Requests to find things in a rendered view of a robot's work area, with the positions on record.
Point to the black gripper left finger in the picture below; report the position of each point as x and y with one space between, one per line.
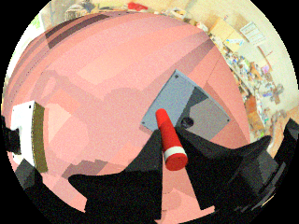
138 184

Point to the dark red peg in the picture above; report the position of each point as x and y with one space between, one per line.
174 156

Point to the grey flat panel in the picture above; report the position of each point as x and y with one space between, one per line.
188 106

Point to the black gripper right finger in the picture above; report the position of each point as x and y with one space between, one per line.
212 168

